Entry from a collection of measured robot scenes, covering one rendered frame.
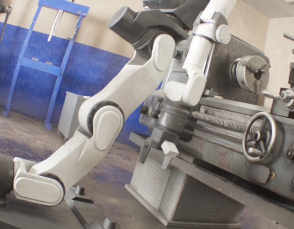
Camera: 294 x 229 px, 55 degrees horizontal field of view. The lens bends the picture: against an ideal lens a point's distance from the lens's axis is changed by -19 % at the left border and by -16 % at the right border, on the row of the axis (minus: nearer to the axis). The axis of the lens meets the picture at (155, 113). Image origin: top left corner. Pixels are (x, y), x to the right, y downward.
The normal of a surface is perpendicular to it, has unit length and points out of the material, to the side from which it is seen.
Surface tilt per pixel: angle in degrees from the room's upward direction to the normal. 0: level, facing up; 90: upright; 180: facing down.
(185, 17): 124
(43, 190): 90
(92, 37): 90
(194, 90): 93
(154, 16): 90
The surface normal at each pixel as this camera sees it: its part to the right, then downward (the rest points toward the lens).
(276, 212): -0.87, -0.25
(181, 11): 0.23, 0.66
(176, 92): -0.70, -0.29
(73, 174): 0.50, 0.16
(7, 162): 0.50, -0.73
